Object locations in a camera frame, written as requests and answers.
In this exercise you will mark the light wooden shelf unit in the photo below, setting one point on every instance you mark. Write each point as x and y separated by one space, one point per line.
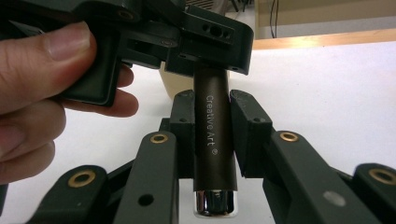
327 18

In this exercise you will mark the black brush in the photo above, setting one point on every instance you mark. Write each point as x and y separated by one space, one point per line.
214 140

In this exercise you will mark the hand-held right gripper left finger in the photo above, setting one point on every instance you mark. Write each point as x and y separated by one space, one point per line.
183 130

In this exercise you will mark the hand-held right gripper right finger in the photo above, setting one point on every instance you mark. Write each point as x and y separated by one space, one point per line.
249 130

